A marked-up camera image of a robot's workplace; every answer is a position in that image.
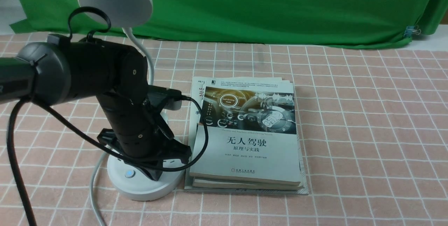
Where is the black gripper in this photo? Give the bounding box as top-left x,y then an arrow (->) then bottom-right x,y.
97,112 -> 192,181

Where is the white desk lamp with socket base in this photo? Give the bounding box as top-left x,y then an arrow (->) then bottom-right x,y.
77,0 -> 183,201

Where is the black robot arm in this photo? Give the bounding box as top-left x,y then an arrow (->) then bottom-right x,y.
0,34 -> 192,181

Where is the bottom book under stack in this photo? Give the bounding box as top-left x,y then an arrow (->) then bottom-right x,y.
184,76 -> 310,195

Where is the pink checkered tablecloth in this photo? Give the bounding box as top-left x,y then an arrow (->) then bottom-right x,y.
14,40 -> 448,226

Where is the top book autonomous driving cover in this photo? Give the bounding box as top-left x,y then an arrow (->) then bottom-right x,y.
189,80 -> 302,186

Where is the green backdrop cloth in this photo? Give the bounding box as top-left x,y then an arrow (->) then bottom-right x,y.
8,0 -> 448,50

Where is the blue binder clip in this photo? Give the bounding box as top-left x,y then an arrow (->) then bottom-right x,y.
403,25 -> 421,38

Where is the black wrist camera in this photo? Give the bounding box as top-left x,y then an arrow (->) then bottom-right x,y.
143,85 -> 182,111

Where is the white lamp power cord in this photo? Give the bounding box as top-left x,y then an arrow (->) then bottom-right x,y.
89,152 -> 107,226

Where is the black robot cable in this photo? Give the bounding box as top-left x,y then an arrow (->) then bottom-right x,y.
6,7 -> 209,226

